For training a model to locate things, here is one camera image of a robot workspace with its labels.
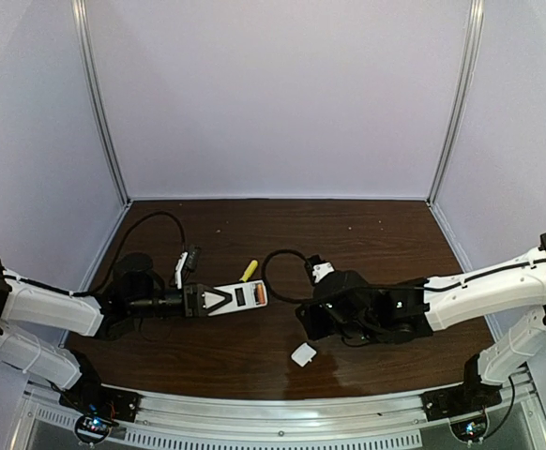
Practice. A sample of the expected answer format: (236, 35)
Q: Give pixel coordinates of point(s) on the white red remote control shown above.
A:
(244, 298)

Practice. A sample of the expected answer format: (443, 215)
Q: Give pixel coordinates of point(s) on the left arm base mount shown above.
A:
(102, 408)

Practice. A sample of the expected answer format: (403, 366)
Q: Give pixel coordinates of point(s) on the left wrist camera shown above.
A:
(186, 264)

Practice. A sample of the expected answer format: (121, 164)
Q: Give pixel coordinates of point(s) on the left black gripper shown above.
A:
(189, 300)

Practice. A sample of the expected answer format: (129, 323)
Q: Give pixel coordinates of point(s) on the aluminium frame post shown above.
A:
(471, 45)
(80, 17)

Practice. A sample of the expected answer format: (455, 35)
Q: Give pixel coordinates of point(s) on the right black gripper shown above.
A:
(308, 321)

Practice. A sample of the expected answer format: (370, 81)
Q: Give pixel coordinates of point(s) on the front aluminium rail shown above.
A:
(395, 421)

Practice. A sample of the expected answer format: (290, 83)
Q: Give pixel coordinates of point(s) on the yellow handled screwdriver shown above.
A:
(249, 271)

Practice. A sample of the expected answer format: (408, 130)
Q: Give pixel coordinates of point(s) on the left aluminium frame post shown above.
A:
(80, 17)

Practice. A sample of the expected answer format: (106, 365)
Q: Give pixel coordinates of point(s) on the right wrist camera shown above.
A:
(316, 268)

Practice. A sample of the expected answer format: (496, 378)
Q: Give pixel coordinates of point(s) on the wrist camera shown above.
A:
(186, 264)
(316, 268)

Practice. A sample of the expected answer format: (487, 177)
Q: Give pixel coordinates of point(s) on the white battery cover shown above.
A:
(303, 354)

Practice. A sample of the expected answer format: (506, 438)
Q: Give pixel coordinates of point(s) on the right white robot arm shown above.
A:
(520, 282)

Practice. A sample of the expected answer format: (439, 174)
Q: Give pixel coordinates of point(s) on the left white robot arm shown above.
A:
(24, 300)

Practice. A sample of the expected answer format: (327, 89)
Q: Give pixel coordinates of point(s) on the orange battery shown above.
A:
(259, 293)

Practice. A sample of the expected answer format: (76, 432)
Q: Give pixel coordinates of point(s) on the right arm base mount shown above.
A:
(460, 400)

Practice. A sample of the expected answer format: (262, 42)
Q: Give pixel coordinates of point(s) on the right aluminium frame post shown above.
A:
(471, 45)

